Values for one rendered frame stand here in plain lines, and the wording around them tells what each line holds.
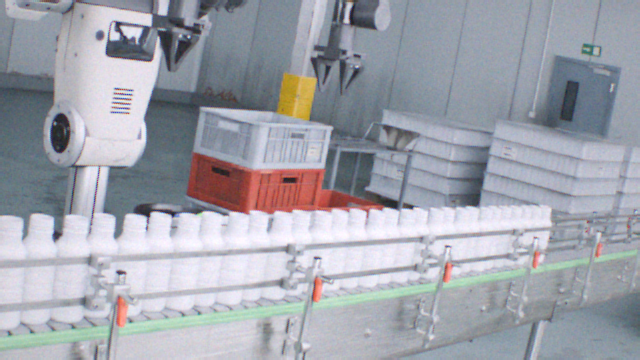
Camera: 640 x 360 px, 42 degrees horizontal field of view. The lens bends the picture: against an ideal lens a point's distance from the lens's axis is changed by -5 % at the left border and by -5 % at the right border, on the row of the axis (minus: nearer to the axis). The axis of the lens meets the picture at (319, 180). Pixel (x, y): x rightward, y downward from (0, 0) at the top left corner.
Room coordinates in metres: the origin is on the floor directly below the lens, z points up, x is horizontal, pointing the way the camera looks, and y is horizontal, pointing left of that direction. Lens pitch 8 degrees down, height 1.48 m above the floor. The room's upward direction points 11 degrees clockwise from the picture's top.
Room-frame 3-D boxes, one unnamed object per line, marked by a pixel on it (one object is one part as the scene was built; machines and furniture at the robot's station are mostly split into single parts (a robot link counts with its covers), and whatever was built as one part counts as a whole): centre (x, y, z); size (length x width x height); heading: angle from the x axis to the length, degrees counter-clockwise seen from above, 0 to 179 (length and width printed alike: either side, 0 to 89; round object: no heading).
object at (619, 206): (9.84, -3.23, 0.59); 1.25 x 1.03 x 1.17; 141
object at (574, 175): (8.56, -2.29, 0.59); 1.24 x 1.03 x 1.17; 143
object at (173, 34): (1.60, 0.31, 1.44); 0.07 x 0.07 x 0.09; 50
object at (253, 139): (4.40, 0.31, 1.00); 0.61 x 0.41 x 0.22; 148
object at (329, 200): (5.01, -0.06, 0.55); 0.61 x 0.41 x 0.22; 143
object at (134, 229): (1.38, 0.28, 1.08); 0.06 x 0.06 x 0.17
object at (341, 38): (1.94, 0.01, 1.51); 0.10 x 0.07 x 0.07; 50
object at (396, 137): (7.19, -0.57, 0.85); 0.36 x 0.12 x 0.27; 50
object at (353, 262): (1.84, -0.09, 1.08); 0.06 x 0.06 x 0.17
